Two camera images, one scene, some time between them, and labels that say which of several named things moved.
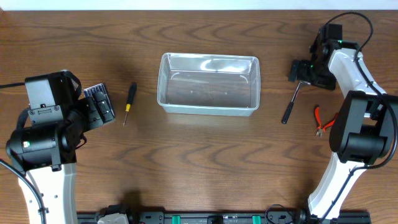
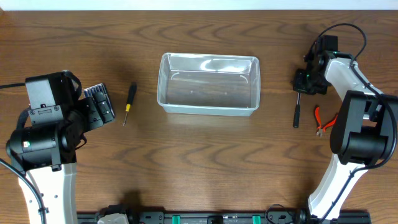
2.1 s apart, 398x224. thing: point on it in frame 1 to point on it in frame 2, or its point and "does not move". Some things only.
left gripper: x=92 y=119 does not move
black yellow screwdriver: x=130 y=99 does not move
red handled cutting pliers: x=320 y=127 does not move
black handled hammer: x=290 y=104 to x=296 y=113
